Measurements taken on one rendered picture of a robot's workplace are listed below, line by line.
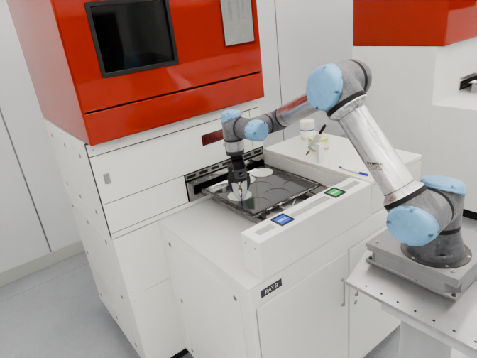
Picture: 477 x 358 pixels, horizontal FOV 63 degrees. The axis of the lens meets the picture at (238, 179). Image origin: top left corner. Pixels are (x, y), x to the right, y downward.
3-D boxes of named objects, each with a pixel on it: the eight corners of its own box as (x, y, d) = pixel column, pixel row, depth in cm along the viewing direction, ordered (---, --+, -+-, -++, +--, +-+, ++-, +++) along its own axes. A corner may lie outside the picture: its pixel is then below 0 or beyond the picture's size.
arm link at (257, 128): (275, 116, 139) (253, 112, 146) (253, 123, 132) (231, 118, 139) (276, 137, 142) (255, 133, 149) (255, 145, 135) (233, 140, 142)
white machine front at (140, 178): (110, 237, 158) (84, 143, 142) (262, 173, 201) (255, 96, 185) (113, 240, 156) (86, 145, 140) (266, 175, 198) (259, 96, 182)
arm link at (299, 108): (377, 47, 115) (272, 108, 154) (358, 52, 108) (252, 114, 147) (392, 84, 115) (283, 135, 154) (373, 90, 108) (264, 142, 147)
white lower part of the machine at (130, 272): (102, 309, 242) (64, 190, 209) (211, 253, 285) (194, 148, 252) (152, 384, 189) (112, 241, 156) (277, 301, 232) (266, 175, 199)
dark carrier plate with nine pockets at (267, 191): (204, 190, 172) (204, 188, 172) (263, 165, 190) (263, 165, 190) (254, 215, 147) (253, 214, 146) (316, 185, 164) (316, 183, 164)
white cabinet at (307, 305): (187, 360, 200) (157, 221, 167) (317, 275, 250) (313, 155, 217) (270, 461, 151) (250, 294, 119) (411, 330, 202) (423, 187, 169)
